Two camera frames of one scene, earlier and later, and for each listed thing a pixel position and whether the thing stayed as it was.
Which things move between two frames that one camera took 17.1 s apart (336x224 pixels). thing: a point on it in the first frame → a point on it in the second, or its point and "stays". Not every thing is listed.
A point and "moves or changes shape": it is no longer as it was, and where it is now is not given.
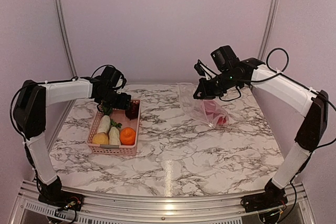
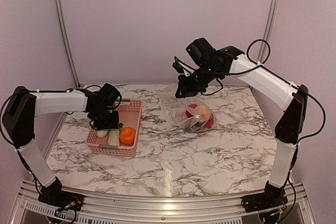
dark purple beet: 132,112 → 197,125
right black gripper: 203,95 → 186,90
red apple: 211,108 → 188,114
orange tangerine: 127,136 stays
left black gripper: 124,103 → 113,124
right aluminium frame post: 271,14 stays
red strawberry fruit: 221,120 → 209,123
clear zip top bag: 210,112 moves or changes shape
